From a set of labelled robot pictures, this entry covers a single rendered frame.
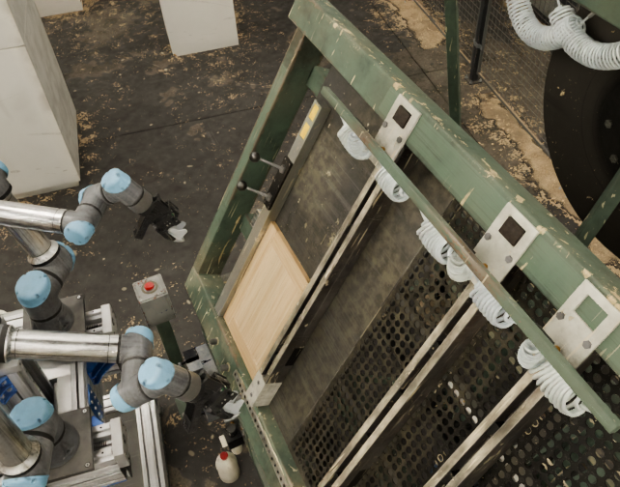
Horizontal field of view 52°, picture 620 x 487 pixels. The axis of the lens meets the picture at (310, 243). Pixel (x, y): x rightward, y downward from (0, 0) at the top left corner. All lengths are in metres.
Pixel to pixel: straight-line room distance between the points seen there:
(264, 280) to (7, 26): 2.37
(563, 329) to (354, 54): 0.97
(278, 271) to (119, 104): 3.41
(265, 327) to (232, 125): 2.86
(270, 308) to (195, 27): 3.86
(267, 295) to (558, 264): 1.21
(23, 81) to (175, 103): 1.43
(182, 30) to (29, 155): 1.90
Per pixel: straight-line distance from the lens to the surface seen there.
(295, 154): 2.14
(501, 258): 1.41
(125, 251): 4.15
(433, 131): 1.59
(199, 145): 4.80
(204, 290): 2.63
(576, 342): 1.32
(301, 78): 2.28
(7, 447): 1.89
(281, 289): 2.20
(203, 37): 5.83
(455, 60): 2.61
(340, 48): 1.94
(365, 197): 1.79
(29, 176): 4.65
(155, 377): 1.57
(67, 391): 2.46
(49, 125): 4.40
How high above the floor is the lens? 2.91
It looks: 47 degrees down
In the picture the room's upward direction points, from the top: 4 degrees counter-clockwise
